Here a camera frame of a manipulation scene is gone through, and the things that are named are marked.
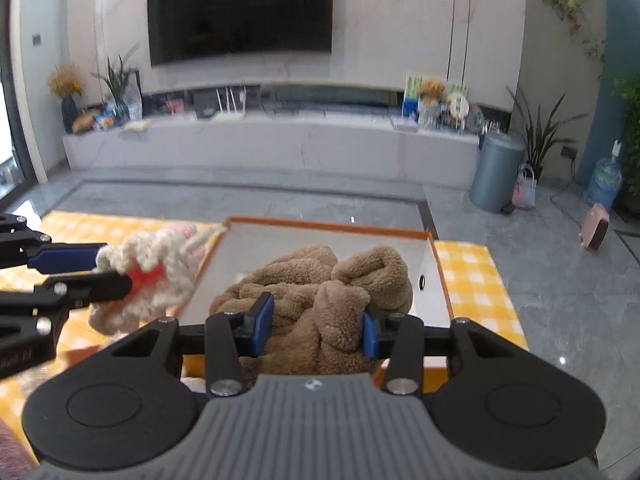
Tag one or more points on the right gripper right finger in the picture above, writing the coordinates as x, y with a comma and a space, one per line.
488, 397

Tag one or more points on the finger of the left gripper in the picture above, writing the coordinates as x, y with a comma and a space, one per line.
22, 246
58, 295

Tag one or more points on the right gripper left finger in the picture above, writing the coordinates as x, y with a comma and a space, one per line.
139, 397

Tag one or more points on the pink white knitted item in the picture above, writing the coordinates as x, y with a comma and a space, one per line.
163, 267

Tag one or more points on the brown fleece garment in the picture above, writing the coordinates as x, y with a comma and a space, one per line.
319, 303

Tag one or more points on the yellow checkered tablecloth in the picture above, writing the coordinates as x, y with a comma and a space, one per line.
472, 281

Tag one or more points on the purple fuzzy blanket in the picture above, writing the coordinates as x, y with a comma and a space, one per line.
15, 463

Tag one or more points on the yellow dried flowers vase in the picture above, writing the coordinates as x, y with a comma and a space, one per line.
64, 83

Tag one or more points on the green plant in vase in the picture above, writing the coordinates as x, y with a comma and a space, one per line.
117, 76

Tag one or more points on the pink small heater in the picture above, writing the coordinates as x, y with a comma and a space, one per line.
595, 227

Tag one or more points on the orange storage box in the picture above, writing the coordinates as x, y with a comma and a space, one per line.
249, 244

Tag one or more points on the pink woven handbag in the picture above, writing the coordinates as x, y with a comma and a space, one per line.
525, 188

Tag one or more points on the blue water jug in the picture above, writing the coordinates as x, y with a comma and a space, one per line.
606, 180

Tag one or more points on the white wifi router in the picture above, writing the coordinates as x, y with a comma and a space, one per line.
231, 105

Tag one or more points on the grey round trash bin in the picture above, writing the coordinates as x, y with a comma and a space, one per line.
497, 169

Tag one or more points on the tall green floor plant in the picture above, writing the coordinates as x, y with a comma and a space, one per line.
540, 134

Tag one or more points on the white marble TV cabinet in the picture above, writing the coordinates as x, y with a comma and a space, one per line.
344, 145

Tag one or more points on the teddy bear bouquet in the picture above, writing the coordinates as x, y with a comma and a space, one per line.
435, 104

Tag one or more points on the bushy green potted plant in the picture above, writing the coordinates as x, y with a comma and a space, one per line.
628, 89

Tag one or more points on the hanging green vine plant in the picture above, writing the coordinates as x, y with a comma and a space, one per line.
580, 29

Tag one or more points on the black wall television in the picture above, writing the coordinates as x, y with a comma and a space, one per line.
181, 30

